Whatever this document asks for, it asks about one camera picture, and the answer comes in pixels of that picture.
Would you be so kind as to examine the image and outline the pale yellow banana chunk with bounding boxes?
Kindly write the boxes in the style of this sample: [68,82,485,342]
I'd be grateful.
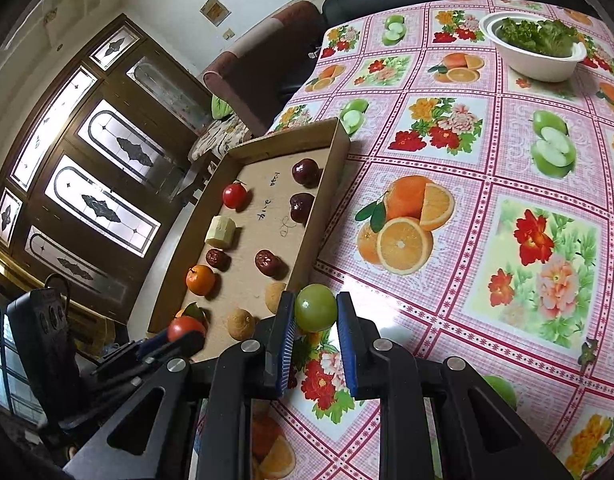
[205,216,238,250]

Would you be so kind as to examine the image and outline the small dark stem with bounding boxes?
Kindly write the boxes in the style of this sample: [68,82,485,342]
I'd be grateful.
[578,339,600,366]

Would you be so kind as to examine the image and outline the white bowl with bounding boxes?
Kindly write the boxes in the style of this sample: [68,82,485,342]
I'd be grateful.
[479,10,588,83]

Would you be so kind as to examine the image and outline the green grape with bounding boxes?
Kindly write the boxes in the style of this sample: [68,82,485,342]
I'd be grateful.
[294,283,339,333]

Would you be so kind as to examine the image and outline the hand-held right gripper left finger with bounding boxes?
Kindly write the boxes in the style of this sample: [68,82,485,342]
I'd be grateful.
[62,291,297,480]

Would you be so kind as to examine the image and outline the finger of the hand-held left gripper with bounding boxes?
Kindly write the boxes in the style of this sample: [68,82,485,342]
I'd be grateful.
[94,329,175,376]
[132,331,206,383]

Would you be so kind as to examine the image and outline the green lettuce leaves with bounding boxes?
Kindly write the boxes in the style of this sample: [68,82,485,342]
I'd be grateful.
[494,16,580,58]

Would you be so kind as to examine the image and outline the wooden glass panel door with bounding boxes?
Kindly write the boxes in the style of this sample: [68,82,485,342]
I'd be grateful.
[0,12,218,321]

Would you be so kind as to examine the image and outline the brown striped armchair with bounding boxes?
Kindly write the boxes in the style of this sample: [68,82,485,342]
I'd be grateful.
[202,0,328,136]

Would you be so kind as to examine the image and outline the red tomato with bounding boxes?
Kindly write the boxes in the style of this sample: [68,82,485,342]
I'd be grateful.
[167,316,207,343]
[222,182,248,209]

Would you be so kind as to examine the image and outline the white wall paper sheet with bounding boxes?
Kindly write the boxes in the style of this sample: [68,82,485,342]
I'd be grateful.
[44,0,95,46]

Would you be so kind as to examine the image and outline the dark red plum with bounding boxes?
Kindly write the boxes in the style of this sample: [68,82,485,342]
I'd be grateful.
[289,192,316,224]
[292,158,321,188]

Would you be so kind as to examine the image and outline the small yellow wall picture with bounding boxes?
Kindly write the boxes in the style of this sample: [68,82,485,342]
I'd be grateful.
[199,0,231,26]

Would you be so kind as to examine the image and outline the shallow cardboard box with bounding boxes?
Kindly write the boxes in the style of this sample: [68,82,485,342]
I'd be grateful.
[147,117,351,363]

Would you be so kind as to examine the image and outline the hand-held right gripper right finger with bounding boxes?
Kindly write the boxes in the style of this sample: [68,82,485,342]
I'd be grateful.
[336,291,574,480]

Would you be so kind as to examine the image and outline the green cushion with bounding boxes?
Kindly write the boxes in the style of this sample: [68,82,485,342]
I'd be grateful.
[209,94,233,120]

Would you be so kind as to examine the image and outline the floral cushion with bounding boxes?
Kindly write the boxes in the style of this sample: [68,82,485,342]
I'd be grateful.
[188,115,253,161]

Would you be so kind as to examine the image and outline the orange tangerine with leaf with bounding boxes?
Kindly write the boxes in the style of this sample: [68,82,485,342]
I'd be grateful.
[176,302,208,323]

